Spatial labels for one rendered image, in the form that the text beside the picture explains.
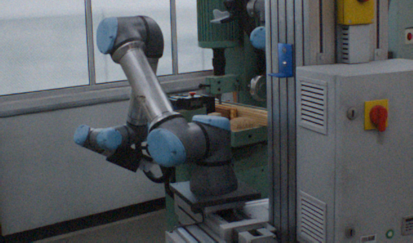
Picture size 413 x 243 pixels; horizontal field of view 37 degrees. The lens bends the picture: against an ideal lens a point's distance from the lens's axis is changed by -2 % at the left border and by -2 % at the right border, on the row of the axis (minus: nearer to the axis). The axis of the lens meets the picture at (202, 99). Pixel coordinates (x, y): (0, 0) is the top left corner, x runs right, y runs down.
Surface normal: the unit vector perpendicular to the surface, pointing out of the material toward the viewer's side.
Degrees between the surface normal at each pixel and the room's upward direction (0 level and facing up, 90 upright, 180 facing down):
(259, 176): 90
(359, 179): 90
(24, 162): 90
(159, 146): 96
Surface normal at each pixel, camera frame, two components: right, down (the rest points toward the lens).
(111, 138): 0.63, -0.04
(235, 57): -0.81, 0.12
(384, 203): 0.33, 0.17
